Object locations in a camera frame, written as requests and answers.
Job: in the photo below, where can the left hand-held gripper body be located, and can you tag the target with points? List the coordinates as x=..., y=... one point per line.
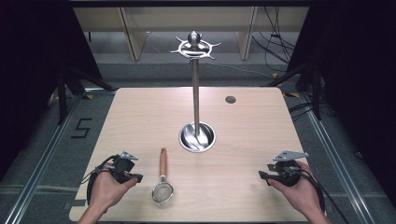
x=122, y=166

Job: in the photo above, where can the round grey table grommet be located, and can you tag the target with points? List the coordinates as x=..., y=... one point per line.
x=230, y=99

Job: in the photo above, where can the light wooden shelf unit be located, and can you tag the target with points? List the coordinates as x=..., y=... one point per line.
x=186, y=18

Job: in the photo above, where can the black curtain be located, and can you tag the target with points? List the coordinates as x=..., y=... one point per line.
x=358, y=77
x=34, y=62

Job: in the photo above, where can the person's left hand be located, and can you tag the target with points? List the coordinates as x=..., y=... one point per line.
x=106, y=191

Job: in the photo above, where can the person's right hand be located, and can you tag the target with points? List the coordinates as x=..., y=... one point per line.
x=303, y=194

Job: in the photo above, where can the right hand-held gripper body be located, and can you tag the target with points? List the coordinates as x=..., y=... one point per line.
x=288, y=174

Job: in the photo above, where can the metal floor rail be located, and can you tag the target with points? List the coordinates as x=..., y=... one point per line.
x=46, y=158
x=336, y=158

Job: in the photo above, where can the black metal stand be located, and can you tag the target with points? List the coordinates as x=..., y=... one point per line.
x=314, y=90
x=63, y=93

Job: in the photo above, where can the metal utensil stand with hooks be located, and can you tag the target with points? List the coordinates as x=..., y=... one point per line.
x=195, y=93

